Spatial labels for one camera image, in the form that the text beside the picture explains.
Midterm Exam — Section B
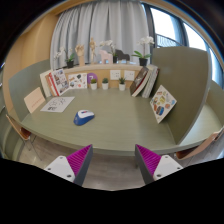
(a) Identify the colourful illustrated picture book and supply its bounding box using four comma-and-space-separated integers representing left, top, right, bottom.
150, 85, 177, 123

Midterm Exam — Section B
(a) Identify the white wall socket right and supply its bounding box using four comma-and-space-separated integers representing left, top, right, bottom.
124, 70, 135, 81

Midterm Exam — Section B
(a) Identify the purple round sign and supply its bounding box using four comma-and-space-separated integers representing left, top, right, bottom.
87, 72, 98, 87

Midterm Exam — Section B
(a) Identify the wooden mannequin figure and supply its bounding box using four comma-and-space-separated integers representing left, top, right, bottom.
89, 37, 97, 64

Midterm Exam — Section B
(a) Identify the white orchid left black pot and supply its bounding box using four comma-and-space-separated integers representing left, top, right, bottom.
54, 47, 75, 68

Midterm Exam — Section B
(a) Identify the small potted plant left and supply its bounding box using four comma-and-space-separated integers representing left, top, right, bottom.
90, 78, 97, 90

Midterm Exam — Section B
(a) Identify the blue and white computer mouse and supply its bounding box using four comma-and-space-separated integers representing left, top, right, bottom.
74, 110, 95, 126

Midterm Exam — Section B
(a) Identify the illustrated book left leaning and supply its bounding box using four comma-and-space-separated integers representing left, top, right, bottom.
49, 69, 69, 96

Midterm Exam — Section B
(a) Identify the black toy horse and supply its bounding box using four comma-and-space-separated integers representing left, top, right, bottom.
116, 49, 130, 62

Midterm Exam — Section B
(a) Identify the green divider panel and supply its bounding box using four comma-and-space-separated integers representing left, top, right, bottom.
152, 46, 211, 144
9, 60, 50, 121

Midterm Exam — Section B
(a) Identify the white orchid centre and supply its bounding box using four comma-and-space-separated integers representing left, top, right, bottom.
100, 40, 118, 64

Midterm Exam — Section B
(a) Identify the green divider panel left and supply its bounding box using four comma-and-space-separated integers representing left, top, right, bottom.
9, 60, 50, 121

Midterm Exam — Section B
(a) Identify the pink toy horse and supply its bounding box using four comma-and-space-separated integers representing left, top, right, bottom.
99, 50, 113, 64

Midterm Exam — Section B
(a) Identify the wooden shelf ledge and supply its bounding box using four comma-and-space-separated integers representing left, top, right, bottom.
64, 64, 142, 74

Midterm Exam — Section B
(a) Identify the small potted plant middle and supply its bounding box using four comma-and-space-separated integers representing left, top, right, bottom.
102, 78, 109, 90

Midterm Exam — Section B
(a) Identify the white sheet with drawings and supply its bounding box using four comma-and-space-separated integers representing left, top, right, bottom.
41, 97, 74, 113

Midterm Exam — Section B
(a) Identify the wooden chair right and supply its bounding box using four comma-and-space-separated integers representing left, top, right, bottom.
176, 126, 224, 160

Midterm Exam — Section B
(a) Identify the green divider panel right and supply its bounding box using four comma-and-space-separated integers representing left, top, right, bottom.
152, 46, 211, 144

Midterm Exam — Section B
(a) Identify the wooden chair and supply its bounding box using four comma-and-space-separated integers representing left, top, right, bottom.
176, 126, 224, 160
6, 115, 36, 152

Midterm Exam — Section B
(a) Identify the small potted plant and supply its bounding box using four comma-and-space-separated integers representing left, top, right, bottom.
90, 78, 97, 90
102, 78, 109, 90
119, 77, 126, 91

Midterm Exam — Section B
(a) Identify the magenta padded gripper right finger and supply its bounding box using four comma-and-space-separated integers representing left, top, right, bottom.
135, 144, 182, 184

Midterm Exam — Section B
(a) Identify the dark red leaning book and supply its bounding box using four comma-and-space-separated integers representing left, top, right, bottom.
130, 67, 149, 97

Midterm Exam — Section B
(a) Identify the white card with stickers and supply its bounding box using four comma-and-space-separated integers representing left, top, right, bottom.
68, 73, 87, 89

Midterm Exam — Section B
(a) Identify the wooden hand model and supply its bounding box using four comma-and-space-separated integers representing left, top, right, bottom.
75, 44, 85, 66

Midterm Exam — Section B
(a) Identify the white wall socket left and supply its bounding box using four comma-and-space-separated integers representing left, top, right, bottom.
110, 70, 121, 80

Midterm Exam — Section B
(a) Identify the wooden chair left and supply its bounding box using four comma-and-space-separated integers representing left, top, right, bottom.
6, 115, 36, 152

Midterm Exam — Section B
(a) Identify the white orchid right black pot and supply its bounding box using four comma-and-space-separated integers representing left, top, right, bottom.
132, 36, 154, 66

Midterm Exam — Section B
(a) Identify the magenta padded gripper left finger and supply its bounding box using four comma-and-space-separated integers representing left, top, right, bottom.
45, 145, 93, 186

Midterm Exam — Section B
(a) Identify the white wall socket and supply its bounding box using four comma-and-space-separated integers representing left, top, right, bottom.
110, 70, 121, 80
124, 70, 135, 81

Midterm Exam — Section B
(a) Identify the white orchid black pot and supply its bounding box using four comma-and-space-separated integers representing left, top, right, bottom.
54, 47, 75, 68
132, 36, 154, 66

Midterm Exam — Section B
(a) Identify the beige card leaning on divider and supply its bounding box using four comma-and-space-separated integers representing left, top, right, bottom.
24, 88, 45, 113

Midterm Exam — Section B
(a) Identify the stack of leaning books right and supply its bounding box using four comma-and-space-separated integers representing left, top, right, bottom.
137, 65, 159, 98

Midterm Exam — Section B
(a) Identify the grey curtain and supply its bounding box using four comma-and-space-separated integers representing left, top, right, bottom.
50, 0, 149, 69

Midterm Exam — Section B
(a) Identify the small potted plant right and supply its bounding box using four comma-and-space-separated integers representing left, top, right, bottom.
119, 77, 126, 91

